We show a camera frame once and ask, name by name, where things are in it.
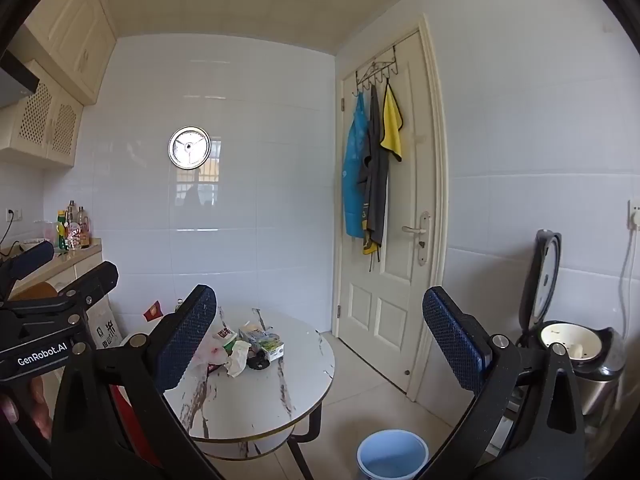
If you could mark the black over-door hook rack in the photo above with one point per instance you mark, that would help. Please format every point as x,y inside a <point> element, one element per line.
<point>374,67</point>

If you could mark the yellow cloth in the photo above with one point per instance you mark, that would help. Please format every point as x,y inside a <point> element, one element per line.
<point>392,130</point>

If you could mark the person's left hand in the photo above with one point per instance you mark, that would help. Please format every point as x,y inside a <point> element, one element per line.
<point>37,400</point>

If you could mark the white wall socket with plug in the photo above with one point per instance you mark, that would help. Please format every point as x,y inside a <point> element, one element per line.
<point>634,215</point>

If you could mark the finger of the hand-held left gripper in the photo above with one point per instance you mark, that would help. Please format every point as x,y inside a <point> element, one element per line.
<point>95,280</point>
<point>30,257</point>

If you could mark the clear plastic wrapper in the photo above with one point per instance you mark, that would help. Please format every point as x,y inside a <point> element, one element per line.
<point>250,332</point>

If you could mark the white panel door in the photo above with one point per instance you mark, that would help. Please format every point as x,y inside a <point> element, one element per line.
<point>395,310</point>

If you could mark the red paper packet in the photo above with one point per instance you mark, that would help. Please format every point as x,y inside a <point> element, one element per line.
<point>152,310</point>

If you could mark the blue apron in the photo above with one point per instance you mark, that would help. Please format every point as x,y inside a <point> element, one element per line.
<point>355,185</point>

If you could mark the yellow green dish soap bottle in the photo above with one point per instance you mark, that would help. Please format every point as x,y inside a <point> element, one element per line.
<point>61,232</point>

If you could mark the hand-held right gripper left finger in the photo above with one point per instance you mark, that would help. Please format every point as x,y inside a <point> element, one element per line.
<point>187,340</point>

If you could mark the pink container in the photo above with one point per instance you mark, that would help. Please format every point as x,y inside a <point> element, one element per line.
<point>48,231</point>

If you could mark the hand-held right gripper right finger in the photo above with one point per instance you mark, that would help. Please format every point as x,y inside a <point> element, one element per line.
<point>455,345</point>

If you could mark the cream lattice door cabinet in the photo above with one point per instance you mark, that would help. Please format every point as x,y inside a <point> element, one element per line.
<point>50,125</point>

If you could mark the cream wall cabinet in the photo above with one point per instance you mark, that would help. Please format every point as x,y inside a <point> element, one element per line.
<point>75,35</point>

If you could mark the white tissue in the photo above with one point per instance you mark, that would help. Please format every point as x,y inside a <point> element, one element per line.
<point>239,360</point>

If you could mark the steel rice cooker black lid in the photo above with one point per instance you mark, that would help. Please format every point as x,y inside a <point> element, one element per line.
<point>600,375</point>

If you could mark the blue plastic bucket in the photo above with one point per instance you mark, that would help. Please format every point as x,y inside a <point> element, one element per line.
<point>390,455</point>

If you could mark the white plastic bag red stains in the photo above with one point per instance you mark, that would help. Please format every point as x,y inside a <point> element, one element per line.
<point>215,356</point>

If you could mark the red white snack packet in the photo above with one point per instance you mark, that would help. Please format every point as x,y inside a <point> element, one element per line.
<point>224,334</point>

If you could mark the brown wooden board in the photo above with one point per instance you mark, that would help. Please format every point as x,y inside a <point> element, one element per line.
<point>37,291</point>

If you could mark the round marble table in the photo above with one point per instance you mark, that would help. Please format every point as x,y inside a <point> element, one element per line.
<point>280,400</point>

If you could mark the round metal wall disc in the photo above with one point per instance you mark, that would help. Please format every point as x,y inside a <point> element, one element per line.
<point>189,148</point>

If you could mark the dark range hood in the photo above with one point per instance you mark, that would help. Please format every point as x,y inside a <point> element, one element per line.
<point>10,80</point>

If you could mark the beige kitchen counter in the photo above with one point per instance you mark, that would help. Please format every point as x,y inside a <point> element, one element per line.
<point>75,260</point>

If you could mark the white printed bag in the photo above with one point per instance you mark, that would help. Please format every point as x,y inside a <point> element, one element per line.
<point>107,330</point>

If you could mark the clear bottle dark cap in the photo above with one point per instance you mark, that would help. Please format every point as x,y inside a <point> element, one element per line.
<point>73,225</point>

